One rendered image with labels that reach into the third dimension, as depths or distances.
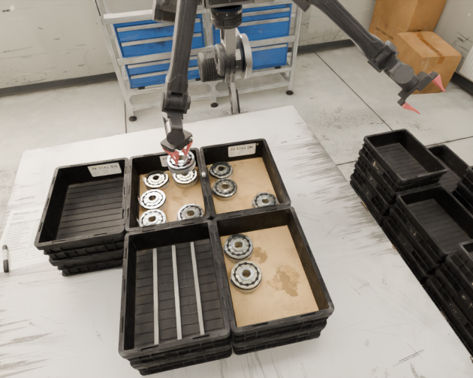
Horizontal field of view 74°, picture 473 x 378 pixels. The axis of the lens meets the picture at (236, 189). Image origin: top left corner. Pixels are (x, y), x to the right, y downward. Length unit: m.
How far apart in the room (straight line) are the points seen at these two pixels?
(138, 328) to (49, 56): 3.41
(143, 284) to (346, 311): 0.71
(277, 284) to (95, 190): 0.86
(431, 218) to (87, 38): 3.51
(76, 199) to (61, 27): 2.71
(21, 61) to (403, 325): 4.00
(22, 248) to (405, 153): 2.12
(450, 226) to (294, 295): 1.22
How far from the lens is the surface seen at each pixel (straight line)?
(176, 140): 1.01
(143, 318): 1.10
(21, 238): 1.65
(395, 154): 2.22
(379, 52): 1.22
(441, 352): 1.32
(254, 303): 1.07
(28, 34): 4.05
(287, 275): 1.12
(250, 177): 1.39
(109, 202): 1.41
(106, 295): 1.32
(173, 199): 1.34
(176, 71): 0.98
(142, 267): 1.18
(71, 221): 1.41
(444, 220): 2.12
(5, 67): 4.26
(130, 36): 3.01
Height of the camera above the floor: 1.82
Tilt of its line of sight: 47 degrees down
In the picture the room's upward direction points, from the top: 2 degrees counter-clockwise
